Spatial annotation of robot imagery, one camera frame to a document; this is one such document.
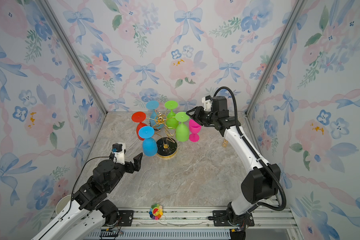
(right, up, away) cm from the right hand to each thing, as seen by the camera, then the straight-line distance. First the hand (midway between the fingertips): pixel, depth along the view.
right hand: (187, 113), depth 77 cm
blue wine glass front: (-19, -16, -2) cm, 25 cm away
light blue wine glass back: (-16, -4, +1) cm, 17 cm away
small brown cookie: (+26, -18, +24) cm, 40 cm away
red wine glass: (-25, -2, 0) cm, 25 cm away
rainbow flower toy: (-16, -50, -2) cm, 52 cm away
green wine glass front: (-3, -10, +6) cm, 12 cm away
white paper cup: (-59, -42, -7) cm, 73 cm away
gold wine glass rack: (-13, -20, +21) cm, 32 cm away
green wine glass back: (-9, -4, +10) cm, 15 cm away
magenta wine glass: (+5, -8, +14) cm, 17 cm away
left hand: (-26, -19, -5) cm, 33 cm away
